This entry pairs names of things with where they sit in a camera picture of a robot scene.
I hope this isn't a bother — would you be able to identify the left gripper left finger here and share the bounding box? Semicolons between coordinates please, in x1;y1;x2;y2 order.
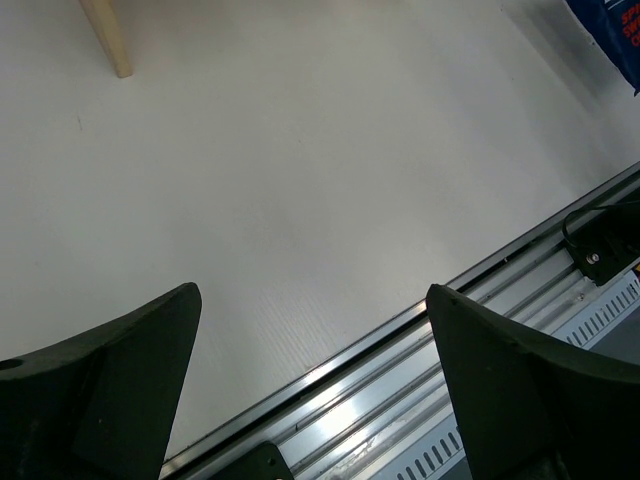
1;283;202;479

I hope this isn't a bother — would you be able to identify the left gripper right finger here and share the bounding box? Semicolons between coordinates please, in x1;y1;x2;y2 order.
426;284;639;479

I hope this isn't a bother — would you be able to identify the blue Burts spicy chilli bag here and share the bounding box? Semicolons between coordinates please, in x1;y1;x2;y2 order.
566;0;639;95

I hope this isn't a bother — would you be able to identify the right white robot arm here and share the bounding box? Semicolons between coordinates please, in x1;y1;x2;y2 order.
561;200;639;286

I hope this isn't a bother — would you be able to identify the wooden two-tier shelf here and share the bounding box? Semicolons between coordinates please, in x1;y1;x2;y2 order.
79;0;133;78

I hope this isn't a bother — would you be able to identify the white slotted cable duct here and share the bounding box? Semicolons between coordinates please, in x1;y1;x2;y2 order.
374;272;639;479

